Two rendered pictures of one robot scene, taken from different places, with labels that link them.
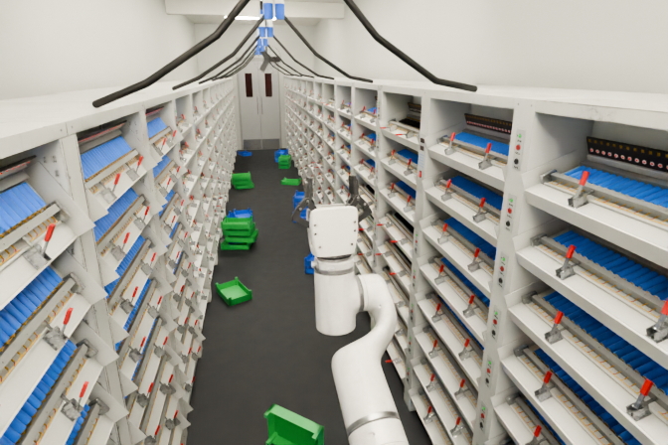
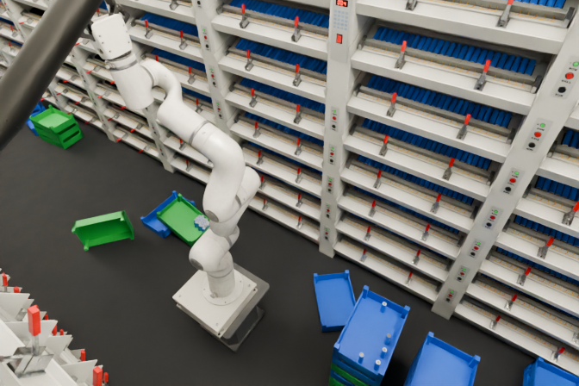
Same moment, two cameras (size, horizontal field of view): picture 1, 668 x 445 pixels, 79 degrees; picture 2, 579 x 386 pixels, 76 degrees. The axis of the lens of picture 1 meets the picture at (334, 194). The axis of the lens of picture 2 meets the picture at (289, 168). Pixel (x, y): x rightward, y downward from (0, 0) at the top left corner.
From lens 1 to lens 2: 0.46 m
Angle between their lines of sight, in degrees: 45
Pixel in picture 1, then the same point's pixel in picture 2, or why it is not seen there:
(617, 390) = (286, 77)
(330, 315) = (138, 95)
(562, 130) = not seen: outside the picture
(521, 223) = (208, 0)
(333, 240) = (116, 43)
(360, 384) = (183, 116)
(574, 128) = not seen: outside the picture
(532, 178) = not seen: outside the picture
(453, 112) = not seen: outside the picture
